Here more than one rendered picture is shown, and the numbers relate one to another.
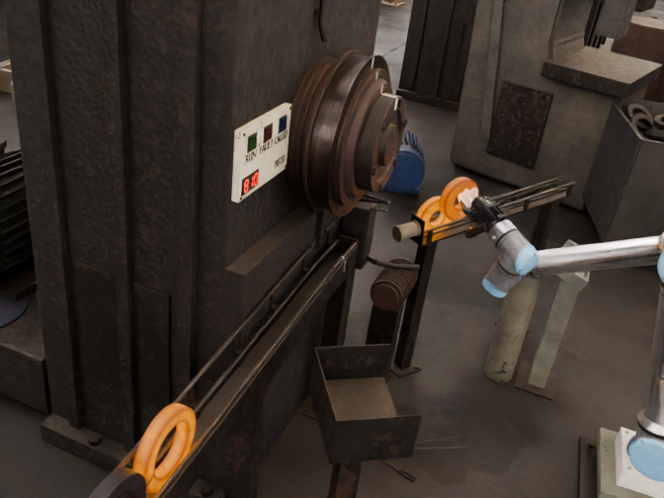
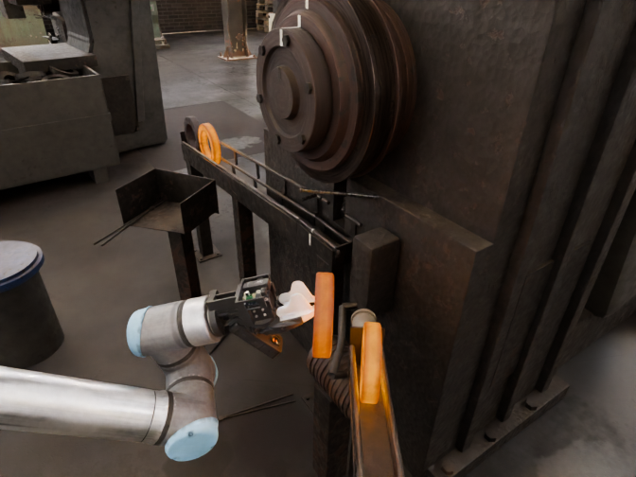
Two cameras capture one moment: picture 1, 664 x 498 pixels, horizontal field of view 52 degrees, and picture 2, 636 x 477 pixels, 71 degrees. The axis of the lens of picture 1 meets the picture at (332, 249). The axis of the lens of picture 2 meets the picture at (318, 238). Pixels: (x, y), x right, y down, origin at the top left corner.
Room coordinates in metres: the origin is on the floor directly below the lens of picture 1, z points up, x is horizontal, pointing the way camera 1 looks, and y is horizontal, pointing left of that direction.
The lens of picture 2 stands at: (2.54, -0.92, 1.37)
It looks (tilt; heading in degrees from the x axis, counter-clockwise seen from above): 32 degrees down; 127
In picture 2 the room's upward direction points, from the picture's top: 1 degrees clockwise
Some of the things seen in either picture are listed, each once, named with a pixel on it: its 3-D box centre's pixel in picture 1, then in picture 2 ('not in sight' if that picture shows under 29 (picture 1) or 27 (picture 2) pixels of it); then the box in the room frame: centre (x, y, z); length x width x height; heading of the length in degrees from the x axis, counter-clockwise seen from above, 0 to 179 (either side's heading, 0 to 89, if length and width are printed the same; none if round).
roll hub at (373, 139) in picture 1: (382, 143); (290, 92); (1.83, -0.10, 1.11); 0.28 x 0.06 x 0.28; 161
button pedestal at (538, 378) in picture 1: (556, 321); not in sight; (2.27, -0.93, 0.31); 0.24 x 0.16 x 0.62; 161
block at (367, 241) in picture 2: (356, 232); (374, 274); (2.09, -0.08, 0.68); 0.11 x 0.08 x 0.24; 71
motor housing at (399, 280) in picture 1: (385, 327); (343, 426); (2.13, -0.25, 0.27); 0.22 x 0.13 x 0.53; 161
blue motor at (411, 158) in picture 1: (399, 158); not in sight; (4.13, -0.36, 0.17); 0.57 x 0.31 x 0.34; 1
